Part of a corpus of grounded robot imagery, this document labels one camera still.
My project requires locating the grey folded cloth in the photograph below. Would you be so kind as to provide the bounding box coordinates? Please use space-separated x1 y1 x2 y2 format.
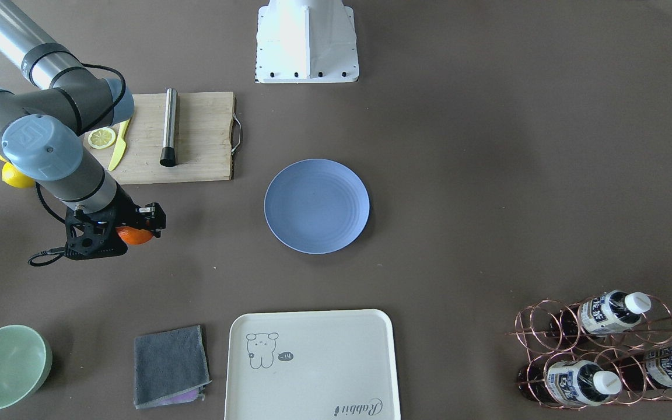
133 325 211 410

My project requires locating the yellow lemon lower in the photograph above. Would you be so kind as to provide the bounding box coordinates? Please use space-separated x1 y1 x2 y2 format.
2 162 36 189

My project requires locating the yellow plastic knife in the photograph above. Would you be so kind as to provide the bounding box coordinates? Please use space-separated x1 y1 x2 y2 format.
107 118 131 171

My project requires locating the tea bottle back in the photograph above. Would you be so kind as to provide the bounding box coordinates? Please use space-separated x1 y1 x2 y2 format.
618 346 672 391
546 290 652 343

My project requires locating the bamboo cutting board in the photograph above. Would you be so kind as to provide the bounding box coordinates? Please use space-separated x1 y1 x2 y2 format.
110 92 235 184

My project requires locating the steel muddler with black tip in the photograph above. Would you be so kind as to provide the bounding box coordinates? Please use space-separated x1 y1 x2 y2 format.
159 88 178 167

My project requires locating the cream rabbit tray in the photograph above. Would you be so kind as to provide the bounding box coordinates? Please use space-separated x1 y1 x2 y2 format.
224 309 402 419

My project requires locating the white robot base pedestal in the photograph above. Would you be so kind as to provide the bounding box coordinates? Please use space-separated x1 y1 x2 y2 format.
254 1 360 83

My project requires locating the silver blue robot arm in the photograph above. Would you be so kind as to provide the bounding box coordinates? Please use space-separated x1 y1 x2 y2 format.
0 1 166 267

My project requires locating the mint green bowl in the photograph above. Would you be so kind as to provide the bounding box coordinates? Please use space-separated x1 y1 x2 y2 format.
0 325 53 410

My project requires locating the copper wire bottle rack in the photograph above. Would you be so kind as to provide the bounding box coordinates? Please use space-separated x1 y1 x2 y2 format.
513 293 672 410

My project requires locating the orange tangerine fruit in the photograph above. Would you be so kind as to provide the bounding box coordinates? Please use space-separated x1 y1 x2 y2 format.
115 226 154 245

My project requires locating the blue round plate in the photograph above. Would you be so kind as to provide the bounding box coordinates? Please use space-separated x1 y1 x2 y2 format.
263 159 370 254

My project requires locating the tea bottle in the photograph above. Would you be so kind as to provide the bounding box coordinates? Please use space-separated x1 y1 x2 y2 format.
517 360 623 408
546 290 652 343
618 346 672 391

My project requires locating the tea bottle front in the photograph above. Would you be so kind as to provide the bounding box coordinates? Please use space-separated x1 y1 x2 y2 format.
517 360 623 408

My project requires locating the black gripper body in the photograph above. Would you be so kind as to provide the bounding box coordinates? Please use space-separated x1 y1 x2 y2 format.
65 188 146 260

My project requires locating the lemon slice upper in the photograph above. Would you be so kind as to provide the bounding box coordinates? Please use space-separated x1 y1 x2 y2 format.
86 127 117 151

